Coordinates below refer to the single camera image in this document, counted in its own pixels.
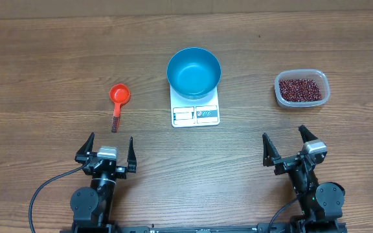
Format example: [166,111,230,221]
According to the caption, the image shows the clear plastic container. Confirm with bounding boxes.
[274,69,331,108]

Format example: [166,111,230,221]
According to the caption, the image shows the blue metal bowl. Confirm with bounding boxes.
[166,47,222,100]

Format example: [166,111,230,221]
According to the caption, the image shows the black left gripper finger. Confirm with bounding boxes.
[76,132,95,156]
[127,137,137,167]

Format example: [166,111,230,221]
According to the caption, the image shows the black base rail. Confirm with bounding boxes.
[113,223,293,233]

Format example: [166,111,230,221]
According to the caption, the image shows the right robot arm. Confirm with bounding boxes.
[262,125,347,232]

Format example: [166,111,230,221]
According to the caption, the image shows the orange measuring scoop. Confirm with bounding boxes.
[109,83,131,133]

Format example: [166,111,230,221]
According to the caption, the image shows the white digital kitchen scale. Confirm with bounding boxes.
[170,87,220,128]

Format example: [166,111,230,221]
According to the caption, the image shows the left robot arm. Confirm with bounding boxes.
[61,133,137,233]

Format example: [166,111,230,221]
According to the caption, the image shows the red beans in container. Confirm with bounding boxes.
[279,79,322,102]

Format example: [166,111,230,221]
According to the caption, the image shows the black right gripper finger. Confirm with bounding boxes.
[298,125,318,143]
[262,133,281,166]

